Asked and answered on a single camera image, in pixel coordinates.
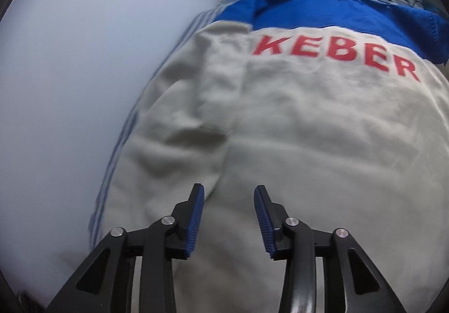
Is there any striped blue white bed quilt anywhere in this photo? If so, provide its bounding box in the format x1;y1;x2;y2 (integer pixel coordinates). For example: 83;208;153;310
87;5;229;247

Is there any beige and blue KEBER jacket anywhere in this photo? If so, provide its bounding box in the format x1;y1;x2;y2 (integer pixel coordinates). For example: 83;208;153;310
90;0;448;312

